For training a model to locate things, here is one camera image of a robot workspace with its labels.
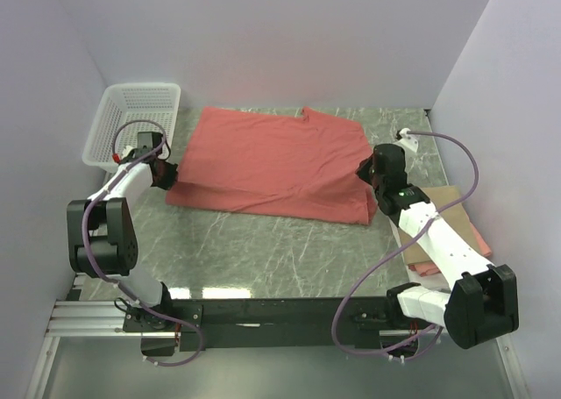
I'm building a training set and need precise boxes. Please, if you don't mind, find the folded tan t-shirt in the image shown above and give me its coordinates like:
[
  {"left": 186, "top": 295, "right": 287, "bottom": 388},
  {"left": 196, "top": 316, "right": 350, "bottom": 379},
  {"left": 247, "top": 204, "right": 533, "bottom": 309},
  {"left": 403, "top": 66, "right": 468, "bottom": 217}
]
[{"left": 396, "top": 186, "right": 491, "bottom": 280}]

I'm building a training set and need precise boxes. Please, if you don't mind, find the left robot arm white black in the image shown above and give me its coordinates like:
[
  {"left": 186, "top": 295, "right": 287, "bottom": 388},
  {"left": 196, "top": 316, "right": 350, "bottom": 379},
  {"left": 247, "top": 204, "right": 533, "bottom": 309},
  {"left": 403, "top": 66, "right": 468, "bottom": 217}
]
[{"left": 67, "top": 130, "right": 177, "bottom": 331}]

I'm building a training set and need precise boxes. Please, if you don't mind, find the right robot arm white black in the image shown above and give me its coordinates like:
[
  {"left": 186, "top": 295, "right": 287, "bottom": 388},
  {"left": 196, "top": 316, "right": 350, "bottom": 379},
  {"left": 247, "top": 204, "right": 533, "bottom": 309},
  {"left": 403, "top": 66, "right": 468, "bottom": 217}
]
[{"left": 357, "top": 144, "right": 519, "bottom": 349}]

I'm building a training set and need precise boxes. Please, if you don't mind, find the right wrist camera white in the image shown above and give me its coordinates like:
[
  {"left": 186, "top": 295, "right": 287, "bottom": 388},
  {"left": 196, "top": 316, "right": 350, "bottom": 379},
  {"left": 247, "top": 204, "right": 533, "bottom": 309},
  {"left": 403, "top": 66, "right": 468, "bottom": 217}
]
[{"left": 395, "top": 128, "right": 419, "bottom": 153}]

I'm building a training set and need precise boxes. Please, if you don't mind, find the aluminium rail frame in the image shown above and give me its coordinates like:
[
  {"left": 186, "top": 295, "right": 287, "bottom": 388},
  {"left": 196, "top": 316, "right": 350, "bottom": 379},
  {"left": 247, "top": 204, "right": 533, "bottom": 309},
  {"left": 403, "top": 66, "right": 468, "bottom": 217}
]
[{"left": 24, "top": 170, "right": 146, "bottom": 399}]

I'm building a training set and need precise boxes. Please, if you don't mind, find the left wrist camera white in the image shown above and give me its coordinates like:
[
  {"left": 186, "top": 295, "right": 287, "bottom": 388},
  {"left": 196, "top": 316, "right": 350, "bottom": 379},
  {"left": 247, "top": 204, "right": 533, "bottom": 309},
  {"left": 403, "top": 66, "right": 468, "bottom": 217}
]
[{"left": 112, "top": 145, "right": 135, "bottom": 164}]

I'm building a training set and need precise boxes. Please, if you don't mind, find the red t-shirt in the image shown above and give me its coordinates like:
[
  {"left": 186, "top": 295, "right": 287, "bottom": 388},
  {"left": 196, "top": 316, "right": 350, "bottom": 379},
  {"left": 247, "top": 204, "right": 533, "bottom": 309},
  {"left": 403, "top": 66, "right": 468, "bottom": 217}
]
[{"left": 166, "top": 107, "right": 377, "bottom": 225}]

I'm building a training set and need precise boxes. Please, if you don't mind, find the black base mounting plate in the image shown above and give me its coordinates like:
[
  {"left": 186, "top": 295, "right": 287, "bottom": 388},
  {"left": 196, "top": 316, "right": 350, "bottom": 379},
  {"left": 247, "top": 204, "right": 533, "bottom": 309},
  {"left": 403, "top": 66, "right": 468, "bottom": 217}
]
[{"left": 123, "top": 296, "right": 428, "bottom": 356}]

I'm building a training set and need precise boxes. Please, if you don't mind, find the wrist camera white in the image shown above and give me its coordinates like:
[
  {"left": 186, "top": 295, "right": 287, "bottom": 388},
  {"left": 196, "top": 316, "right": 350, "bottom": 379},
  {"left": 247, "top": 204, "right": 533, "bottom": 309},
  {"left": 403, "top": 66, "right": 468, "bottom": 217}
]
[
  {"left": 112, "top": 145, "right": 135, "bottom": 164},
  {"left": 395, "top": 128, "right": 419, "bottom": 153}
]

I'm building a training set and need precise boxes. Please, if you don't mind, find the white plastic basket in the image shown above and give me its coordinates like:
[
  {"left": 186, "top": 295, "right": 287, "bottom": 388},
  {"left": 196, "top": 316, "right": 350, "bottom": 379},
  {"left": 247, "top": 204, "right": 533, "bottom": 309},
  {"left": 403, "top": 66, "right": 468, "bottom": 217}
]
[{"left": 82, "top": 82, "right": 181, "bottom": 174}]

